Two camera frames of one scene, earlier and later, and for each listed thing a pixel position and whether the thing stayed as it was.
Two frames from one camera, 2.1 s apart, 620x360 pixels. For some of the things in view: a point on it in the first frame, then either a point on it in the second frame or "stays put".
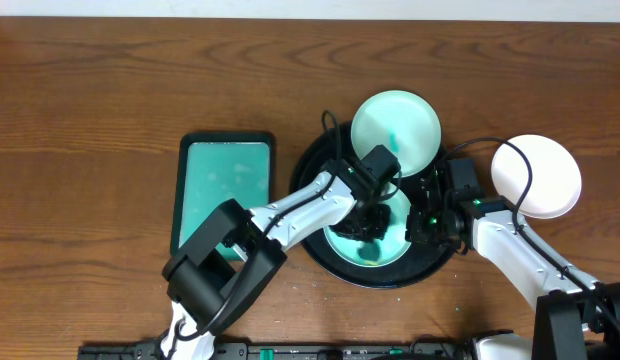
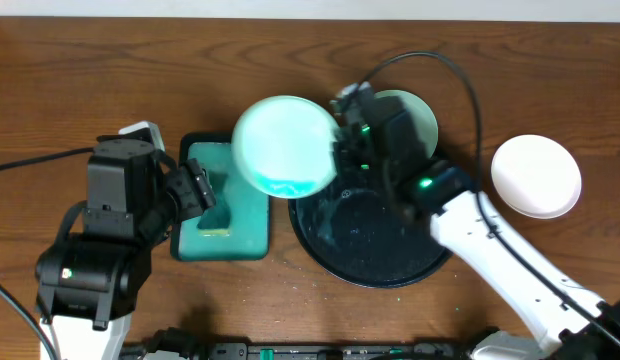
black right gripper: x=421 y=228 → x=350 y=145
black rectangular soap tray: x=220 y=166 stays put
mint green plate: x=384 y=250 → x=282 y=146
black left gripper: x=366 y=226 → x=194 y=183
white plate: x=556 y=178 stays put
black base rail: x=345 y=351 stays put
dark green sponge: x=369 y=250 → x=216 y=220
